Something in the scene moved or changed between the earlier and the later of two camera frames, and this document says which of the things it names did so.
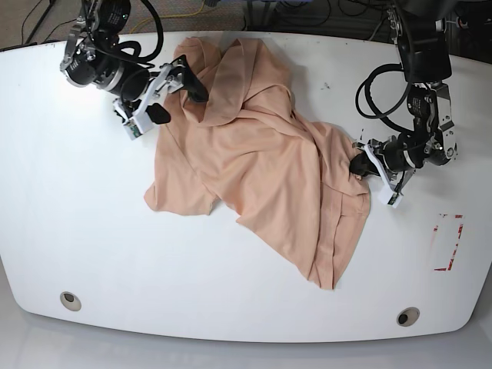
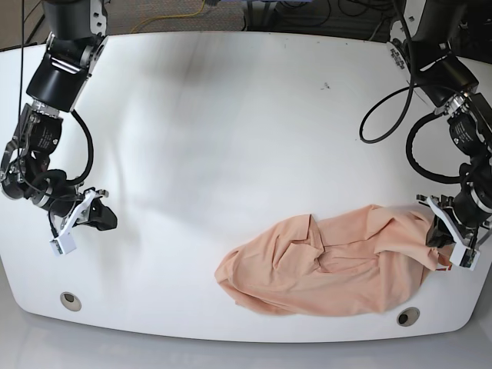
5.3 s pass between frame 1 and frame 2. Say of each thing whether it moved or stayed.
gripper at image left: moved
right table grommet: stayed
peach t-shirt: moved
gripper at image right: moved
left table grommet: stayed
